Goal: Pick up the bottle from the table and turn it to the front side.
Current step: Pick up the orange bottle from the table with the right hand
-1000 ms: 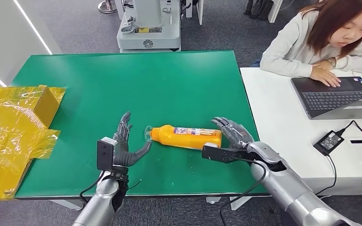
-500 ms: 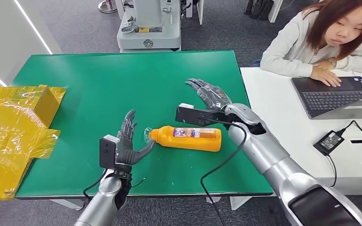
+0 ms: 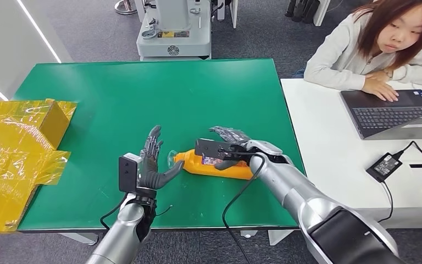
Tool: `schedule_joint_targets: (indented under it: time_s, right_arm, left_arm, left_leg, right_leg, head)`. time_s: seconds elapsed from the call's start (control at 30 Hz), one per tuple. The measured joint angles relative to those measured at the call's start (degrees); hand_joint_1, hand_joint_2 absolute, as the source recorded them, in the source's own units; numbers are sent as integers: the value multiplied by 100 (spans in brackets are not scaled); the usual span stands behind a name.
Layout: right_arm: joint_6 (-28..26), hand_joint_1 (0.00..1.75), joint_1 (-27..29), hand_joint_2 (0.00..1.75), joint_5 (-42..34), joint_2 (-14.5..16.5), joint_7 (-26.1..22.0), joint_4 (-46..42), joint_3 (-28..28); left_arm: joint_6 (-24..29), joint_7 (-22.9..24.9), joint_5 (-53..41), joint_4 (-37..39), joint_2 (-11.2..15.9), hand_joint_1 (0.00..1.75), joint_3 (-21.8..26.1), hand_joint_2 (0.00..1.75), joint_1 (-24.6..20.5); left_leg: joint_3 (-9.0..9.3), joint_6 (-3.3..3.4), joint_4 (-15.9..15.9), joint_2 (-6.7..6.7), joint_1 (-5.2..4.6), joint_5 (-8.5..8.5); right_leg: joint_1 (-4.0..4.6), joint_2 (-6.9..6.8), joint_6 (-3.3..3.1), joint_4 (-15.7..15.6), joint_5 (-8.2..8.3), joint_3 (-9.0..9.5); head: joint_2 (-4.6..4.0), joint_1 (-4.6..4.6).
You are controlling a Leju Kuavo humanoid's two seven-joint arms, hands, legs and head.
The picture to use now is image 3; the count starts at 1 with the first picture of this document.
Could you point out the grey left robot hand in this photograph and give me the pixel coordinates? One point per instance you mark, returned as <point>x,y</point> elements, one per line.
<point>151,175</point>

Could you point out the person's left hand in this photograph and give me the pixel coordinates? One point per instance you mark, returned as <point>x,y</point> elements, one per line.
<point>378,75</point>

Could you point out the person's right hand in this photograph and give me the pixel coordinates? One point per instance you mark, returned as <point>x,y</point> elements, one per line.
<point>378,89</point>

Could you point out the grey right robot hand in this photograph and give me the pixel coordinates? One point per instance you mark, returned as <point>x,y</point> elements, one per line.
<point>265,147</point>

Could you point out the orange detergent bottle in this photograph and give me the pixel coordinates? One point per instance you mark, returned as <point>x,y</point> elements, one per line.
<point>192,165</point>

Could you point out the white robot base machine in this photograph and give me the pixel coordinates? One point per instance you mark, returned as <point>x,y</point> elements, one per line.
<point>174,40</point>

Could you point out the dark grey laptop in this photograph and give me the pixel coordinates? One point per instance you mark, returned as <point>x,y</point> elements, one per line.
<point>389,116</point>

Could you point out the person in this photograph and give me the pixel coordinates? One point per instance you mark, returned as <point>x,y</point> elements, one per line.
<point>342,51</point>

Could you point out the white desk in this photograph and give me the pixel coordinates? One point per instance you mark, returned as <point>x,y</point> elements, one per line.
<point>324,120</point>

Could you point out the green table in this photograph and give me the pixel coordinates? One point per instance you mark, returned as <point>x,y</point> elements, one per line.
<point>160,98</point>

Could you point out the black power adapter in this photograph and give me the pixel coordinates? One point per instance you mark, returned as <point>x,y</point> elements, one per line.
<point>384,167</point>

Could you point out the blue fabric item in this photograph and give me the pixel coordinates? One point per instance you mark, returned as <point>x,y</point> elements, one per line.
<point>299,74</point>

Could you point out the white furniture panel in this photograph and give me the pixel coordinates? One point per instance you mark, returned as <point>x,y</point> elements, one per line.
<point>321,12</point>
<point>233,12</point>

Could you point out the white table foot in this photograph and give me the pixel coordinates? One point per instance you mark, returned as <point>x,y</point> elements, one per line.
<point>81,238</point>
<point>248,234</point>
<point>278,236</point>

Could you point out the yellow film-wrapped cardboard box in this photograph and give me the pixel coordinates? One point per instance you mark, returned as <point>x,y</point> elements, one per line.
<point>10,153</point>

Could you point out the chrome stand base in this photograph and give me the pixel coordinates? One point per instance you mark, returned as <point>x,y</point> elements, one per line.
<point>125,8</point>

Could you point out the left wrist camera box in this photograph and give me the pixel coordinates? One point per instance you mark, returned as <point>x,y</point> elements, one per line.
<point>128,174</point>

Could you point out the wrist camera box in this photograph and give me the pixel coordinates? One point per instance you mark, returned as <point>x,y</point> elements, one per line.
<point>128,174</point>
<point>211,148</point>

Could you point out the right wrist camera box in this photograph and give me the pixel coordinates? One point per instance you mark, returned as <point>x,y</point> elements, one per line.
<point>211,148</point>

